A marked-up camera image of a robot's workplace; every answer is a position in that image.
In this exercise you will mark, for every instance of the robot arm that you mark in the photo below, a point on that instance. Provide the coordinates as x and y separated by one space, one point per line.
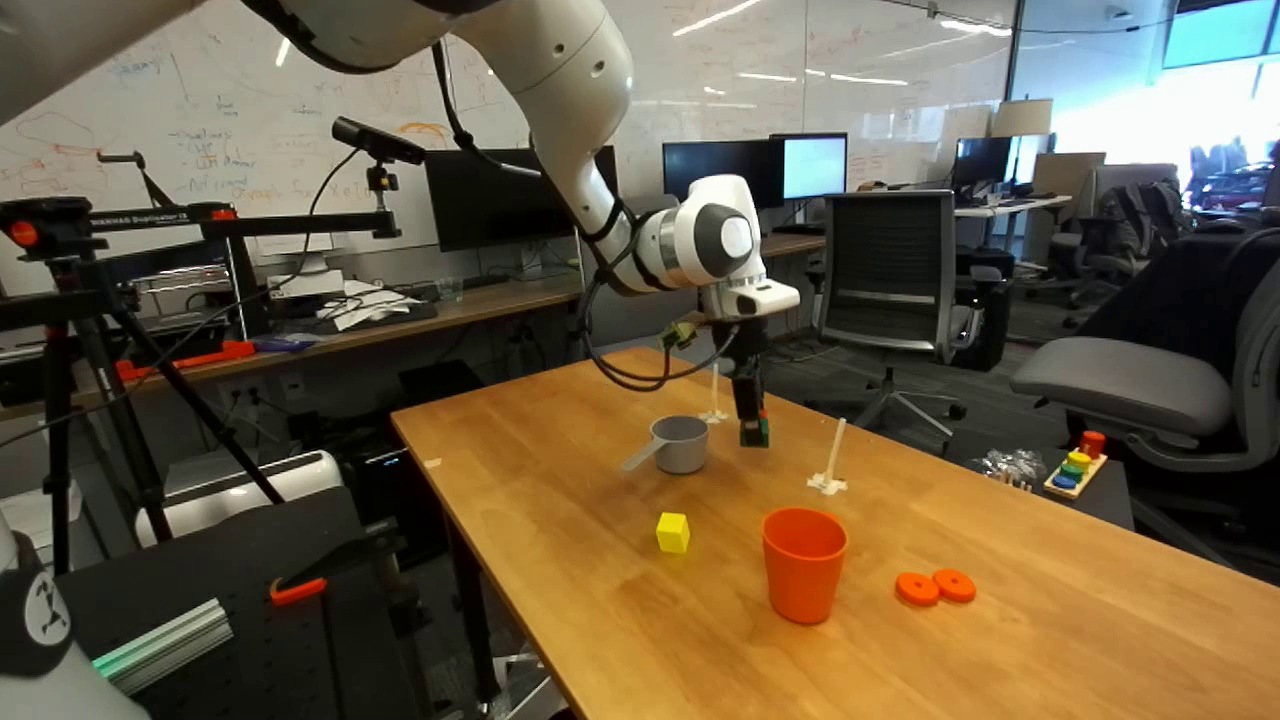
560 70

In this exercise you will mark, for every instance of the orange disc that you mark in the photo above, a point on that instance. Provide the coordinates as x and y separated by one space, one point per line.
917 589
956 585

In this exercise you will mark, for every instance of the black side table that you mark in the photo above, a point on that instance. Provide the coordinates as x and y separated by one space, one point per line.
1100 505

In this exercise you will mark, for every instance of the black monitor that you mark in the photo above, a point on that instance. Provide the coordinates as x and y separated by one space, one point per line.
480 200
983 163

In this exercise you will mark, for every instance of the yellow cube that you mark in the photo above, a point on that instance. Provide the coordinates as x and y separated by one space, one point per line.
672 534

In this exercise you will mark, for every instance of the row of monitors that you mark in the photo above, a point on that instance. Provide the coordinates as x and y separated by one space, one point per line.
760 168

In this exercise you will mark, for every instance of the green cube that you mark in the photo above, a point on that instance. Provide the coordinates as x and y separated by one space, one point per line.
755 433

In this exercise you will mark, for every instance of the orange cup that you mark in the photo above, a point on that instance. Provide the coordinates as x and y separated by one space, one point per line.
803 575

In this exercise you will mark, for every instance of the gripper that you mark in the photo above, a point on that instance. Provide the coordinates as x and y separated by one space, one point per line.
749 350

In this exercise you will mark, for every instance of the window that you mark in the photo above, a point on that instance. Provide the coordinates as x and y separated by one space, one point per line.
1180 100

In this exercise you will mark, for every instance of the camera on tripod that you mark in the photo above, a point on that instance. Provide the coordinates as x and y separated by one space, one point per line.
60 235

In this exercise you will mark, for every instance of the row of office chairs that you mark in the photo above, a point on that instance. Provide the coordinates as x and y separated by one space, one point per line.
1120 220

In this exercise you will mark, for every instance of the clear plastic bag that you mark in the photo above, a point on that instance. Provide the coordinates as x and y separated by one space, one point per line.
1010 466

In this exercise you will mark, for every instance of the black mesh office chair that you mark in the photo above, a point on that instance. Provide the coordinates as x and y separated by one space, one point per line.
888 270

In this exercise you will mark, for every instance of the white rounded case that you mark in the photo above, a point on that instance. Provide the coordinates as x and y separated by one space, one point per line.
240 495

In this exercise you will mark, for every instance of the heap of papers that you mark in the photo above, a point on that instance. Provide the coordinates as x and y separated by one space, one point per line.
360 305

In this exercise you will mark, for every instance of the white peg stand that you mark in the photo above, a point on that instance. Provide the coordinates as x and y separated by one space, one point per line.
714 395
832 460

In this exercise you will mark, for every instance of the lamp with beige shade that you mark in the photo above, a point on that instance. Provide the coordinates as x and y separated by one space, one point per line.
1022 118

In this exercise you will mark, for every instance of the aluminium profile bar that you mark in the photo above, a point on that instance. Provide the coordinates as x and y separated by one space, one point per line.
165 650

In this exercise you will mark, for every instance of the orange tool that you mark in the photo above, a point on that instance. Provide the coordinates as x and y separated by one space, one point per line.
190 360

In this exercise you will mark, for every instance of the whiteboard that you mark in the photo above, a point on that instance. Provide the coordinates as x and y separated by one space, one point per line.
200 110

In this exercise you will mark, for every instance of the grey office chair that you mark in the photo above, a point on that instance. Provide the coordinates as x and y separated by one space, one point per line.
1130 385

